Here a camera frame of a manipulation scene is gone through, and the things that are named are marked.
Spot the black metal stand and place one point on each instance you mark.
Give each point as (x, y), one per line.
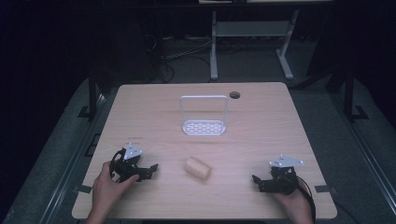
(92, 96)
(350, 96)

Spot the beige bread roll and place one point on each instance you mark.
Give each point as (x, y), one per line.
(197, 168)

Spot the white metal stand frame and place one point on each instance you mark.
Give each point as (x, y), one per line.
(252, 29)

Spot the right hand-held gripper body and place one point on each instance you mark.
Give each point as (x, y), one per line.
(283, 179)

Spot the person's right hand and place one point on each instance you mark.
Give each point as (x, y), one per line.
(294, 205)

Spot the grey tape strip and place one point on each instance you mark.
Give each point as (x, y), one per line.
(322, 188)
(84, 188)

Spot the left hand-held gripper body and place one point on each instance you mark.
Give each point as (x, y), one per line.
(129, 157)

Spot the round table grommet hole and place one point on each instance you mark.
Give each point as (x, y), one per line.
(234, 95)

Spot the person's left hand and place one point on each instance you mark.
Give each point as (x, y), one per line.
(109, 189)

